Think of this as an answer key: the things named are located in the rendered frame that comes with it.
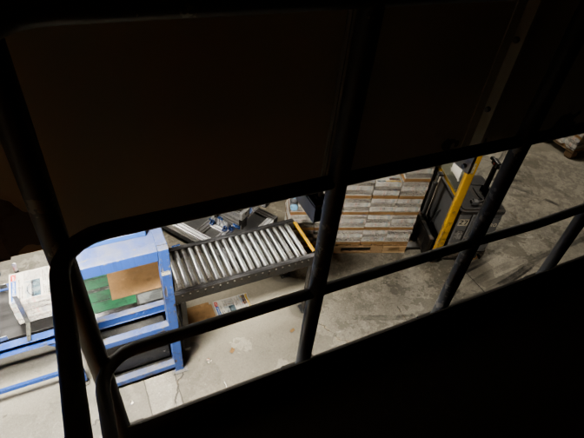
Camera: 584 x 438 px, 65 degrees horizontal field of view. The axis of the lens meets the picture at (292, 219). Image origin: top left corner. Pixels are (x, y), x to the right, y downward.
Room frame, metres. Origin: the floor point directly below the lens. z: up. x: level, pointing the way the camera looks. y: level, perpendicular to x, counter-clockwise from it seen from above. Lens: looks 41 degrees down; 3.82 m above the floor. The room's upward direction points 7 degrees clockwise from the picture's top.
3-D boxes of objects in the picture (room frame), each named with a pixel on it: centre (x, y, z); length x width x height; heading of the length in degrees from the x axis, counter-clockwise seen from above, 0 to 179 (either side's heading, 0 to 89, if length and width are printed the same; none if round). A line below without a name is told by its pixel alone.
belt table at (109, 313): (2.36, 1.33, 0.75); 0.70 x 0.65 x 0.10; 119
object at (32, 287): (2.08, 1.83, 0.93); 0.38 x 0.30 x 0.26; 119
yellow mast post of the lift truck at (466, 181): (3.87, -1.71, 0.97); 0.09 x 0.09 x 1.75; 10
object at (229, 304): (2.85, 0.48, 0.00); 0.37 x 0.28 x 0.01; 119
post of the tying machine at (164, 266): (2.13, 0.86, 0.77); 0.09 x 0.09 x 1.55; 29
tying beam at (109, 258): (2.36, 1.33, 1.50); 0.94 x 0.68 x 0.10; 29
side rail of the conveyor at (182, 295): (2.65, 0.32, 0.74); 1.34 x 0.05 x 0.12; 119
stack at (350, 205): (3.99, -0.51, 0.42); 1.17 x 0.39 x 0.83; 100
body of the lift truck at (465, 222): (4.27, -2.01, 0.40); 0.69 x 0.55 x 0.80; 10
